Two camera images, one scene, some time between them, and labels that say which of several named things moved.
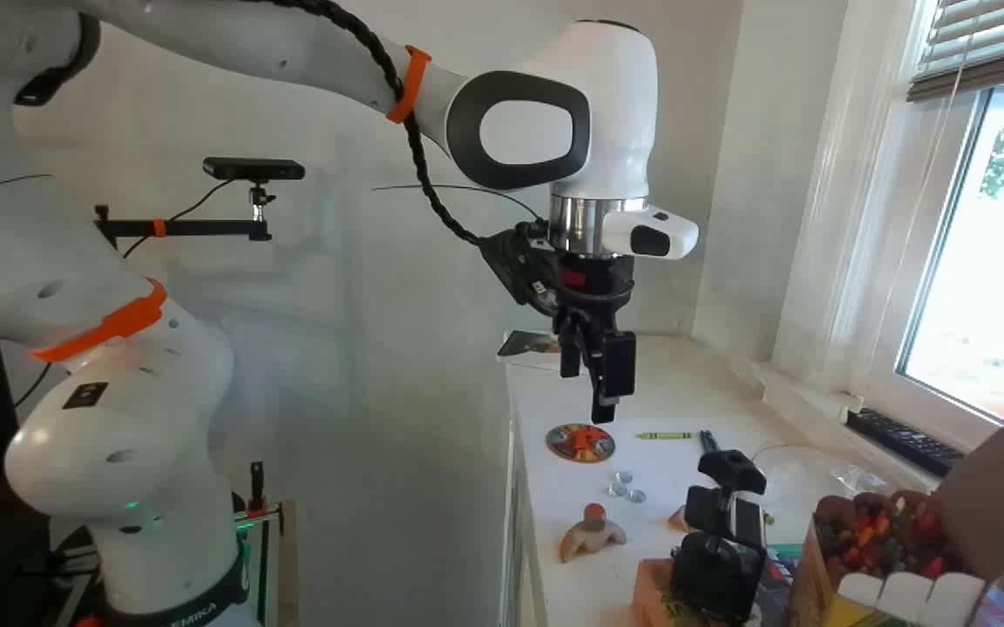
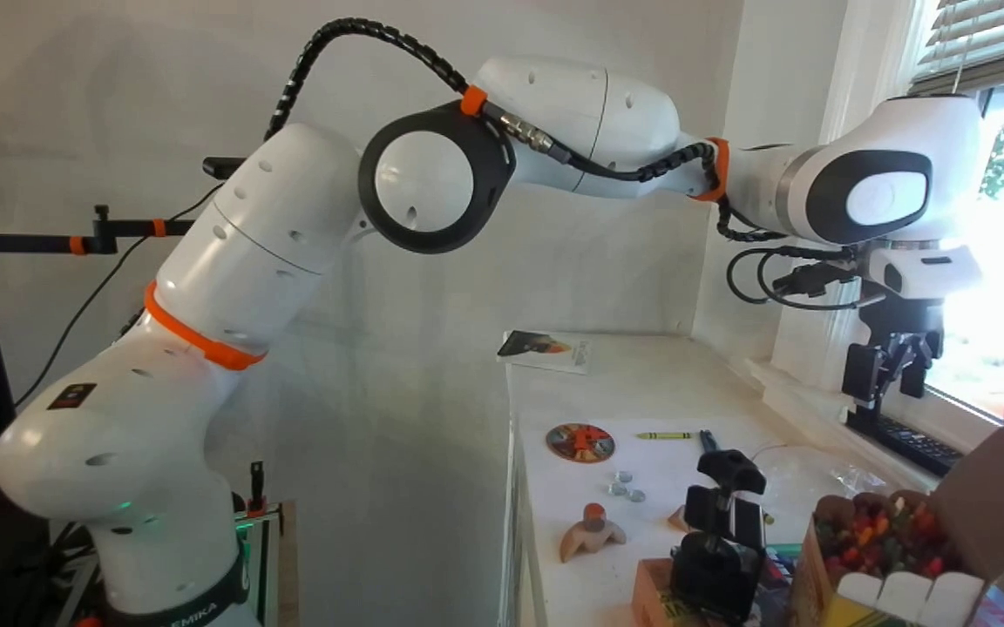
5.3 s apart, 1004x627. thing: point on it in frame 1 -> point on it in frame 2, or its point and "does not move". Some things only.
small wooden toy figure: x=590 y=534 does not move
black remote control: x=924 y=451 does not move
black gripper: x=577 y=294 -> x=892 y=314
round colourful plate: x=581 y=443 does not move
